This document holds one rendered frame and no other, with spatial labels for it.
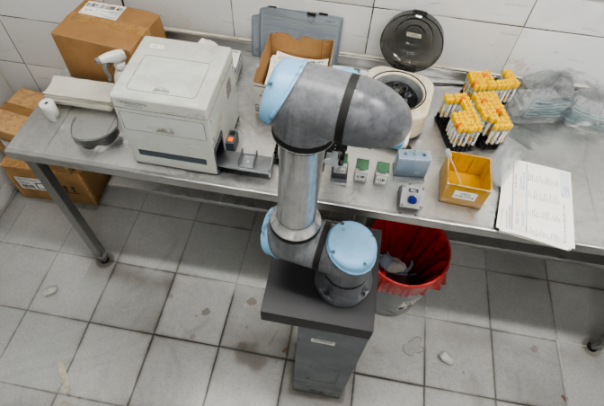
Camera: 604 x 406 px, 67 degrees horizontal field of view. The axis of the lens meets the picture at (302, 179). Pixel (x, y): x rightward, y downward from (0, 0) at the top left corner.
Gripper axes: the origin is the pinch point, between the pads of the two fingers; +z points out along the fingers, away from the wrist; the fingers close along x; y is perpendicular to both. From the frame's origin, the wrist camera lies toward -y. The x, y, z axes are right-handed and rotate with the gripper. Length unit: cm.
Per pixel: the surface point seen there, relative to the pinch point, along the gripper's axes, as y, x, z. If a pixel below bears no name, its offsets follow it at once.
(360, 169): -6.3, 2.2, -0.6
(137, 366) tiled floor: 74, 49, 94
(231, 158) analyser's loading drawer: 34.9, 2.1, 2.1
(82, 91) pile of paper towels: 94, -21, 3
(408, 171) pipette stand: -21.8, -1.5, 2.1
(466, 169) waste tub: -40.7, -5.9, 3.1
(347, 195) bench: -3.3, 8.0, 6.2
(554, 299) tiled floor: -112, -8, 94
